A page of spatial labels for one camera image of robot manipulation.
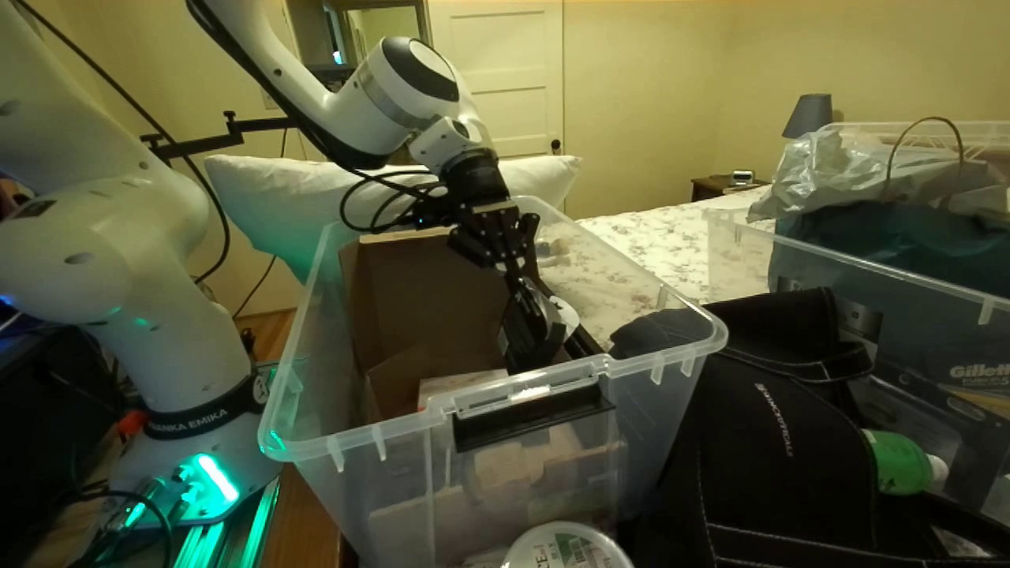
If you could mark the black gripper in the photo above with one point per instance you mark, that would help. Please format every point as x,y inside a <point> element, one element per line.
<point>496,235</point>

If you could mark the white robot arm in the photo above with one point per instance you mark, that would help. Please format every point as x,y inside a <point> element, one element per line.
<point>106,235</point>

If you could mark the brown cardboard box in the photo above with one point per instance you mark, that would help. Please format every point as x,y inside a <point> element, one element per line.
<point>470,455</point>

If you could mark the clear plastic box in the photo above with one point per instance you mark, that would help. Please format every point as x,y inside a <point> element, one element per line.
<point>313,415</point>

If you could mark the floral bedspread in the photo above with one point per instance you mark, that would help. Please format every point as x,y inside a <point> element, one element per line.
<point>673,248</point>

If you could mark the white round lid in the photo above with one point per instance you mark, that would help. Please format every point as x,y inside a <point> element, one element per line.
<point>565,544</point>

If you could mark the dark wooden nightstand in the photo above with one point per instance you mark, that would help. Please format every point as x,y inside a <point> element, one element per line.
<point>725,185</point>

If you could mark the black fabric bag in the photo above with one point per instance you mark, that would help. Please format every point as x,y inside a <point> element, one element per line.
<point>775,467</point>

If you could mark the white door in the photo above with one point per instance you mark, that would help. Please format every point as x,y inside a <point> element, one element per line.
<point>510,57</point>

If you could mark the large white front pillow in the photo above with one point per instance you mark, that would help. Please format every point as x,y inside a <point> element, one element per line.
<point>285,203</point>

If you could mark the crumpled grey plastic bag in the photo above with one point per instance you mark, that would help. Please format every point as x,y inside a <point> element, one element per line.
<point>958,164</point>

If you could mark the grey table lamp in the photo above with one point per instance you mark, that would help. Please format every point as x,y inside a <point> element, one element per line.
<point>809,114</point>

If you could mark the clear plastic storage bin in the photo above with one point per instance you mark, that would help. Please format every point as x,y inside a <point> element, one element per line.
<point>928,295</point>

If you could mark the green white bottle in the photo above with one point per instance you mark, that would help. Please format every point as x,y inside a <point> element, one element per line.
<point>905,466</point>

